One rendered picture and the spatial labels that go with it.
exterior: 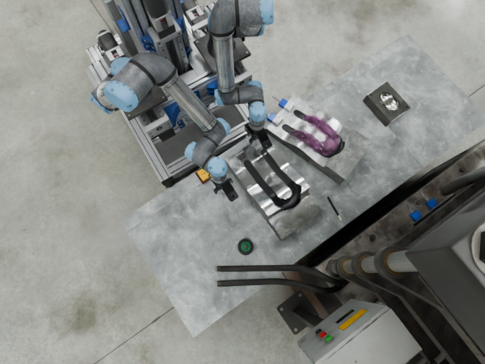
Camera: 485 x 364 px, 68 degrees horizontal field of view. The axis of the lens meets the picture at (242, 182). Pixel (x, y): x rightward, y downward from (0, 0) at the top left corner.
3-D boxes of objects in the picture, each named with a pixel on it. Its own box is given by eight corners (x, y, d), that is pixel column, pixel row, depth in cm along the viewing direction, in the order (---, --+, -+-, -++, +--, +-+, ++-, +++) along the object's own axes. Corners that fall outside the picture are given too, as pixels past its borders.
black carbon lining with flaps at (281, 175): (241, 164, 188) (241, 158, 179) (265, 147, 191) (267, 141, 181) (281, 217, 181) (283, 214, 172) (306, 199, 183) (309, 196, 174)
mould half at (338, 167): (265, 131, 200) (266, 123, 190) (292, 98, 206) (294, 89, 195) (339, 185, 192) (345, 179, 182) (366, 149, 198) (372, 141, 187)
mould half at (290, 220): (226, 165, 195) (224, 157, 182) (264, 139, 199) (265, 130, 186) (281, 240, 185) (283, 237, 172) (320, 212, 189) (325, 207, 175)
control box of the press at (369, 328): (271, 311, 251) (307, 355, 109) (305, 285, 256) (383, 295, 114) (290, 339, 247) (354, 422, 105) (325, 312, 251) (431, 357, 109)
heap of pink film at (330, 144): (286, 135, 194) (289, 129, 186) (305, 111, 197) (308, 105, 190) (326, 163, 189) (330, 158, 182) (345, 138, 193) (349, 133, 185)
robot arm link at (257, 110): (265, 98, 155) (268, 116, 153) (264, 110, 166) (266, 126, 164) (247, 100, 155) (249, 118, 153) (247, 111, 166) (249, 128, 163)
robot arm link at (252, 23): (231, 13, 176) (233, -13, 123) (261, 11, 176) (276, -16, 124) (233, 39, 179) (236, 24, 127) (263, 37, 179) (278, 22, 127)
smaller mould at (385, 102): (362, 100, 205) (366, 94, 198) (382, 87, 207) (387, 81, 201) (385, 127, 201) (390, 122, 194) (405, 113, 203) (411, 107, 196)
